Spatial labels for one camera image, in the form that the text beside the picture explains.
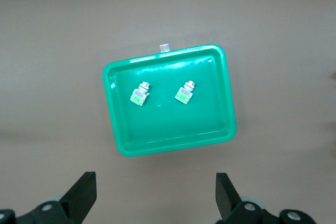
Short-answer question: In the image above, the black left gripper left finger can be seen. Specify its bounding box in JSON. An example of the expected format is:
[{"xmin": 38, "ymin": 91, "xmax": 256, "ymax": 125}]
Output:
[{"xmin": 18, "ymin": 172, "xmax": 97, "ymax": 224}]

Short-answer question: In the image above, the green plastic tray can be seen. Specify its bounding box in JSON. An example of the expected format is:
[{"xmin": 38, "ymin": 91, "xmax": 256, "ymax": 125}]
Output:
[{"xmin": 102, "ymin": 44, "xmax": 237, "ymax": 158}]

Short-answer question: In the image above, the brown table mat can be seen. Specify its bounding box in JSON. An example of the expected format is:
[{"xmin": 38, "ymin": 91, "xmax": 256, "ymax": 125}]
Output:
[{"xmin": 0, "ymin": 0, "xmax": 336, "ymax": 224}]

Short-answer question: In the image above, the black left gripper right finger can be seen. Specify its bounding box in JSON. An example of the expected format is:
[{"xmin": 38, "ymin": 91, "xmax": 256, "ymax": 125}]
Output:
[{"xmin": 216, "ymin": 173, "xmax": 279, "ymax": 224}]

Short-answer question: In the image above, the green push button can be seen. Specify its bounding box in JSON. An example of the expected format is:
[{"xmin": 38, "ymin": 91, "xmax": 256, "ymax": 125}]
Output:
[
  {"xmin": 129, "ymin": 81, "xmax": 152, "ymax": 106},
  {"xmin": 174, "ymin": 79, "xmax": 196, "ymax": 104}
]

